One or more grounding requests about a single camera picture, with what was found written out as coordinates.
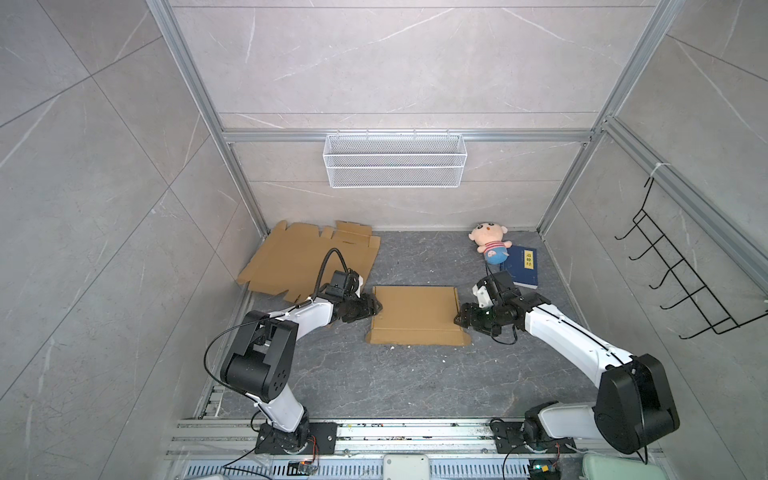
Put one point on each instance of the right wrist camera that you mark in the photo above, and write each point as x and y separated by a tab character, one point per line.
482	296

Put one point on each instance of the plush doll striped shirt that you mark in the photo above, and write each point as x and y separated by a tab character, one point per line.
489	238

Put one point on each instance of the pale green container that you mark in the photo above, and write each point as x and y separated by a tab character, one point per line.
600	467

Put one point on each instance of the aluminium mounting rail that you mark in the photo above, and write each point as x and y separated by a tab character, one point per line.
216	439

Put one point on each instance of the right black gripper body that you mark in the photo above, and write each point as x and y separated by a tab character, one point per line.
495	320

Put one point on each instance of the white wire mesh basket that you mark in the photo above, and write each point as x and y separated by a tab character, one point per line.
377	161

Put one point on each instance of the brown cardboard box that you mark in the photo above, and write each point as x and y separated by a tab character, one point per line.
417	315

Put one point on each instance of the black wire hook rack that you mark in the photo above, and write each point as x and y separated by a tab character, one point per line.
695	291

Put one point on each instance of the dark blue book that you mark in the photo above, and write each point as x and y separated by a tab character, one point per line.
522	264

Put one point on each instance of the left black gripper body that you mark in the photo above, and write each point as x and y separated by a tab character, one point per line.
347	302

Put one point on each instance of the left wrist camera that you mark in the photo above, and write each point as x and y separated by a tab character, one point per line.
357	284

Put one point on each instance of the flat brown cardboard sheet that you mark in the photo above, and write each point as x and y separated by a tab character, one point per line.
290	258

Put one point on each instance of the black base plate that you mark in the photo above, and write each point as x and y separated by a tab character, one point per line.
518	437
310	437

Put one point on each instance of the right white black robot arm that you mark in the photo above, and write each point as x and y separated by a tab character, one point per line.
634	406

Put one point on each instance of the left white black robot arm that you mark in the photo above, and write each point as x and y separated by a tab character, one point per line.
260	358

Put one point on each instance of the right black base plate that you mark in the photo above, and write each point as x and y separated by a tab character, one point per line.
518	437

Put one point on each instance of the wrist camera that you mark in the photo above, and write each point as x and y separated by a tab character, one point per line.
357	284
482	296

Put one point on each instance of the white electrical box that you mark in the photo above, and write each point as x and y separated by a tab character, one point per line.
406	467

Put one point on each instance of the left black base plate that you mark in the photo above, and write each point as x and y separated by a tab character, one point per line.
310	437

